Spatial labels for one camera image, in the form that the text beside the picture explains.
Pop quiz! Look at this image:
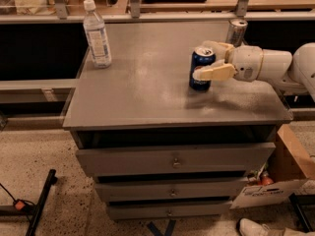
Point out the bottom grey drawer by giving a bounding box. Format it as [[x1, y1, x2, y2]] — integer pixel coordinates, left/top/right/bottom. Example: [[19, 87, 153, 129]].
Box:
[[106, 201, 232, 220]]

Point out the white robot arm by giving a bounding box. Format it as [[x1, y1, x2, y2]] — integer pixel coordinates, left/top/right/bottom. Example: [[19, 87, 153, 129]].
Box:
[[192, 40, 315, 101]]

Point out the tall silver can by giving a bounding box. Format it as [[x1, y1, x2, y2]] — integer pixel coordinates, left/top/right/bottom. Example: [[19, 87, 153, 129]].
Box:
[[226, 19, 248, 47]]

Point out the orange bottle in box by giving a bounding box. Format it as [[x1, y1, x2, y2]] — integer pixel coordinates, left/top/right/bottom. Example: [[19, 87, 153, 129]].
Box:
[[260, 171, 274, 186]]

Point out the cardboard box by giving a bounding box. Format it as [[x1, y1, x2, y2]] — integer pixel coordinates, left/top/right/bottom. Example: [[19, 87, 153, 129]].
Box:
[[232, 125, 315, 208]]

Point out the white shoe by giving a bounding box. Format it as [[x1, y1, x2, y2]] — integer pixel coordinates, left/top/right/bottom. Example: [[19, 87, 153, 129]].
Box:
[[238, 218, 270, 236]]

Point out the orange cable clip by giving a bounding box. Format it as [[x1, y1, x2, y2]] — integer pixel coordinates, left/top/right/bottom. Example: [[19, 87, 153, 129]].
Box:
[[13, 200, 26, 210]]

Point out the grey drawer cabinet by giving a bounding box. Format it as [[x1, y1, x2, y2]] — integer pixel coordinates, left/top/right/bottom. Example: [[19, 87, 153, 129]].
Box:
[[64, 23, 291, 207]]

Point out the black stand leg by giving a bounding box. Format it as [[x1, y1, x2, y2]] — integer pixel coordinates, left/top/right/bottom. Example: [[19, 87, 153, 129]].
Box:
[[0, 169, 58, 236], [289, 194, 315, 232]]

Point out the top grey drawer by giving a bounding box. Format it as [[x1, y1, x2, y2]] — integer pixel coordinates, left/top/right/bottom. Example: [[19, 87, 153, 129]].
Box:
[[76, 143, 276, 176]]

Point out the metal railing frame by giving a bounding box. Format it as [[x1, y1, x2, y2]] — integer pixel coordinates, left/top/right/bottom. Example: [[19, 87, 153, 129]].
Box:
[[0, 0, 315, 24]]

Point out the clear plastic water bottle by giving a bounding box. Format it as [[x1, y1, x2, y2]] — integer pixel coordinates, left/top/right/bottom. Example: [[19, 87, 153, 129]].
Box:
[[84, 0, 112, 68]]

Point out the black stand leg left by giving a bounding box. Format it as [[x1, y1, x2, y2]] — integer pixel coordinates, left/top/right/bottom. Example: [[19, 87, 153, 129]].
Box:
[[0, 169, 58, 236]]

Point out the blue pepsi can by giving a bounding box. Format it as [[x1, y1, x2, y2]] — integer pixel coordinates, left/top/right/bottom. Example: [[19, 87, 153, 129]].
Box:
[[189, 45, 216, 91]]

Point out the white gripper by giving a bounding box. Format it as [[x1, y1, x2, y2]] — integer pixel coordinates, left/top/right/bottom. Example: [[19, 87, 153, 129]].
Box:
[[192, 40, 263, 82]]

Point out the black stand leg right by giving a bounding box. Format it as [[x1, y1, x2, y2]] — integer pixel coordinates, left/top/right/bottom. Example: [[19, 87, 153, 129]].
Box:
[[289, 194, 315, 232]]

